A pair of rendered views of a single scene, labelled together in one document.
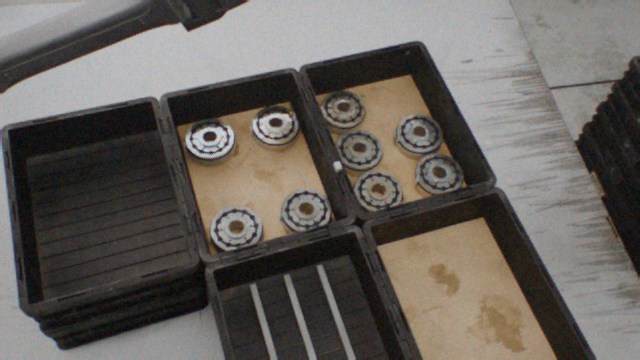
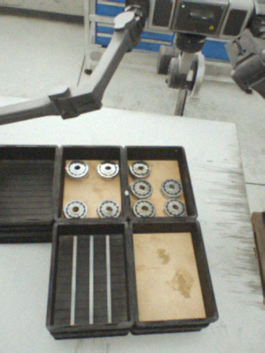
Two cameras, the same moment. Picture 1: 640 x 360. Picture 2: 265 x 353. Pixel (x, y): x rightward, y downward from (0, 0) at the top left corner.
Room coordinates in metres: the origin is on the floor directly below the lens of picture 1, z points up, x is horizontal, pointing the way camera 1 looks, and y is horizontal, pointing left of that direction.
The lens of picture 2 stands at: (-0.02, -0.21, 2.11)
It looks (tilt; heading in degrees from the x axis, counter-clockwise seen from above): 55 degrees down; 14
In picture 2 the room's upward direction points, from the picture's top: 9 degrees clockwise
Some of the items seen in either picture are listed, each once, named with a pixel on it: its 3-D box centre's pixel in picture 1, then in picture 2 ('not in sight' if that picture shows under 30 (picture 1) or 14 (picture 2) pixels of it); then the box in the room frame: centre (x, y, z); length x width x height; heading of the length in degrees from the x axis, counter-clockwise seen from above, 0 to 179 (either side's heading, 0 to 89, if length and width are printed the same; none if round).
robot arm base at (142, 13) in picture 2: not in sight; (134, 16); (1.13, 0.17, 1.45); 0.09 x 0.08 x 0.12; 107
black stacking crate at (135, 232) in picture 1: (104, 208); (23, 187); (0.56, 0.42, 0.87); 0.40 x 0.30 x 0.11; 25
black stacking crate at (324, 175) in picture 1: (255, 172); (91, 187); (0.69, 0.15, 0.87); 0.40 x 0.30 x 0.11; 25
